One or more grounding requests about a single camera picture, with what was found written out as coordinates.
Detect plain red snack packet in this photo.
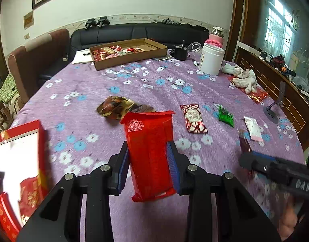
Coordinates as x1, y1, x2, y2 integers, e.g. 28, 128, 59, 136
120, 110, 177, 202

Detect long red snack packet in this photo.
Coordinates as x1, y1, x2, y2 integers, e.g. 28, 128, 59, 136
0, 193, 21, 242

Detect pink sleeved bottle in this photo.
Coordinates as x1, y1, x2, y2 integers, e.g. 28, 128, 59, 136
204, 26, 225, 49

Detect green snack packet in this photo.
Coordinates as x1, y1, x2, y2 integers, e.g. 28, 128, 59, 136
217, 105, 235, 127

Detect brown gold snack packet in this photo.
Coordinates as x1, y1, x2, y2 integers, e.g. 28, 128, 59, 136
96, 96, 156, 120

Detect wooden sideboard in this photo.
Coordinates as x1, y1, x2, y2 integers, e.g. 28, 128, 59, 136
235, 42, 309, 152

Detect green patterned blanket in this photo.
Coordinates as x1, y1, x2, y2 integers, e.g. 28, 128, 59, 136
0, 73, 21, 111

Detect clear plastic container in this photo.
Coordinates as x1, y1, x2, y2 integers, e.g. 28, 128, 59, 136
188, 42, 204, 54

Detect dark gadget pile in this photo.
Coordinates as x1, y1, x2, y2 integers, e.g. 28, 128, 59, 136
260, 52, 296, 76

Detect white plastic jar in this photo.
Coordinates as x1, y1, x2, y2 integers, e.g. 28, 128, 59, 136
198, 43, 225, 76

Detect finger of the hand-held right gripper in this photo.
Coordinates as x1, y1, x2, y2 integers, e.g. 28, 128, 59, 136
239, 151, 277, 173

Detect grey phone stand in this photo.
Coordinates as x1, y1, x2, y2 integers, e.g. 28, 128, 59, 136
263, 81, 287, 124

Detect thin booklet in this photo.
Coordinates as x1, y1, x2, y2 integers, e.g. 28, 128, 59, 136
152, 54, 174, 61

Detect dark red patterned snack packet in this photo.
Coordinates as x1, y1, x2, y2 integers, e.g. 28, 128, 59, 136
180, 103, 208, 134

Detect small wall plaque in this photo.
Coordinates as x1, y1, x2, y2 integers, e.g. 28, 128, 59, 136
24, 11, 34, 29

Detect brown armchair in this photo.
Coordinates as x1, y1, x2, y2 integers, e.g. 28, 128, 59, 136
8, 28, 71, 104

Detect black leather sofa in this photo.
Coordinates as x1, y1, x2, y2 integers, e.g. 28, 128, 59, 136
38, 23, 210, 81

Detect white paper sheet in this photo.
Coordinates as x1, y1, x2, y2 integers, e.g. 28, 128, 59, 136
72, 49, 94, 65

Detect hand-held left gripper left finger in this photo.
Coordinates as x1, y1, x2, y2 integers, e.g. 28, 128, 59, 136
17, 141, 130, 242

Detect long cardboard box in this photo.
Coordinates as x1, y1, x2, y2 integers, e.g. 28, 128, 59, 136
89, 38, 169, 71

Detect white work glove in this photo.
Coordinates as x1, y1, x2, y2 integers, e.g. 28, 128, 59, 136
221, 63, 246, 77
232, 69, 258, 94

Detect purple floral tablecloth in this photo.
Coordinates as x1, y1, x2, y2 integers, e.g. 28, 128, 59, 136
8, 53, 305, 242

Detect red envelope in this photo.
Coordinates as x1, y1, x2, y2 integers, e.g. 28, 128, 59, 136
227, 76, 269, 104

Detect person's right hand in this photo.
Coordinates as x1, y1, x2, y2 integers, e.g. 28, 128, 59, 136
278, 197, 300, 241

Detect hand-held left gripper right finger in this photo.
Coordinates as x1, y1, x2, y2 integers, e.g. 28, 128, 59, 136
167, 141, 281, 242

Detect red tray box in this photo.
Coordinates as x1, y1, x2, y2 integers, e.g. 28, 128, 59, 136
0, 120, 49, 242

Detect white pink-dotted snack packet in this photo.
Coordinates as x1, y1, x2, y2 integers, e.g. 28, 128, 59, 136
244, 116, 264, 142

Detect large red flowered snack packet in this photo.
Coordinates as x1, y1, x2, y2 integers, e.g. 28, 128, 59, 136
19, 178, 44, 222

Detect wooden framed mirror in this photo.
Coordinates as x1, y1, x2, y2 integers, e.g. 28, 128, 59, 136
224, 0, 309, 63

